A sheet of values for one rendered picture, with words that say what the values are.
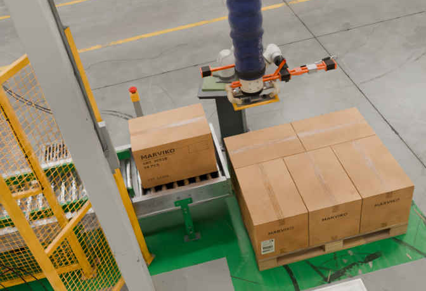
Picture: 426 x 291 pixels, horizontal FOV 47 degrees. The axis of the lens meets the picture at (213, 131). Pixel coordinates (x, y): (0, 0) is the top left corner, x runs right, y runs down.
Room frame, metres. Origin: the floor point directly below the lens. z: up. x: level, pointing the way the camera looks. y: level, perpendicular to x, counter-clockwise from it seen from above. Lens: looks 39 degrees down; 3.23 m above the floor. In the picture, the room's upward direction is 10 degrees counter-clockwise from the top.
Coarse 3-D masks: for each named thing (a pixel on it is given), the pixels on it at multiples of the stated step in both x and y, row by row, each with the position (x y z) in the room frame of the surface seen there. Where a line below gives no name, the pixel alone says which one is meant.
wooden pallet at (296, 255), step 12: (384, 228) 2.28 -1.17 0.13; (396, 228) 2.29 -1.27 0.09; (336, 240) 2.24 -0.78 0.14; (348, 240) 2.31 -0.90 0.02; (360, 240) 2.29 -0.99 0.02; (372, 240) 2.27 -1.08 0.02; (288, 252) 2.20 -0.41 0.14; (300, 252) 2.27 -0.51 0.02; (312, 252) 2.25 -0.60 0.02; (324, 252) 2.23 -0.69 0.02; (264, 264) 2.19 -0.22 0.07; (276, 264) 2.20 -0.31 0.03
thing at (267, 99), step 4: (264, 96) 2.89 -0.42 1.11; (268, 96) 2.91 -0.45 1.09; (276, 96) 2.90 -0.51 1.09; (244, 100) 2.89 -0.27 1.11; (248, 100) 2.90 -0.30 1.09; (260, 100) 2.88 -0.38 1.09; (264, 100) 2.87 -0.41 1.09; (268, 100) 2.87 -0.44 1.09; (272, 100) 2.86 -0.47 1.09; (276, 100) 2.86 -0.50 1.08; (236, 104) 2.88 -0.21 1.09; (244, 104) 2.87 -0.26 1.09; (248, 104) 2.86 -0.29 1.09; (252, 104) 2.86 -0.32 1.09; (256, 104) 2.85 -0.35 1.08; (260, 104) 2.85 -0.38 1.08; (264, 104) 2.85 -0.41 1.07; (236, 108) 2.84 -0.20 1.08; (240, 108) 2.84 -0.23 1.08; (244, 108) 2.84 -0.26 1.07
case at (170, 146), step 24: (144, 120) 3.07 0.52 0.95; (168, 120) 3.01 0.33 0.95; (192, 120) 2.96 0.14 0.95; (144, 144) 2.78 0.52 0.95; (168, 144) 2.75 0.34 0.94; (192, 144) 2.76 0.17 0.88; (144, 168) 2.73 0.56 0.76; (168, 168) 2.74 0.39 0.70; (192, 168) 2.76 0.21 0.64; (216, 168) 2.78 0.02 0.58
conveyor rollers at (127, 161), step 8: (128, 160) 3.09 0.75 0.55; (216, 160) 2.90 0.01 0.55; (128, 168) 2.99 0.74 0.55; (136, 168) 2.98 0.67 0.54; (64, 176) 3.03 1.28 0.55; (128, 176) 2.89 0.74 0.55; (208, 176) 2.74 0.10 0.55; (24, 184) 3.04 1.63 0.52; (64, 184) 2.93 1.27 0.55; (72, 184) 2.91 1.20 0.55; (128, 184) 2.80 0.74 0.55; (176, 184) 2.71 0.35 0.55; (184, 184) 2.70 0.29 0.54; (64, 192) 2.84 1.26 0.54; (72, 192) 2.82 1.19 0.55; (144, 192) 2.69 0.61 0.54; (152, 192) 2.67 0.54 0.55; (16, 200) 2.84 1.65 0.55; (32, 200) 2.83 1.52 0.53; (40, 200) 2.79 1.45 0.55; (64, 200) 2.75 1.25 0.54
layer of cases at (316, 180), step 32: (288, 128) 3.16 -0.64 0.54; (320, 128) 3.09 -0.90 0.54; (352, 128) 3.02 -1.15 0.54; (256, 160) 2.83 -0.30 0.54; (288, 160) 2.77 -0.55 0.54; (320, 160) 2.71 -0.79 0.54; (352, 160) 2.65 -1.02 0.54; (384, 160) 2.59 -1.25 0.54; (256, 192) 2.49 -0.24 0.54; (288, 192) 2.44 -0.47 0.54; (320, 192) 2.38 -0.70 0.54; (352, 192) 2.33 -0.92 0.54; (384, 192) 2.28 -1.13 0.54; (256, 224) 2.19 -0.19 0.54; (288, 224) 2.21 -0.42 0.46; (320, 224) 2.23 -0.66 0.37; (352, 224) 2.25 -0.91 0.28; (384, 224) 2.28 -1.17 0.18
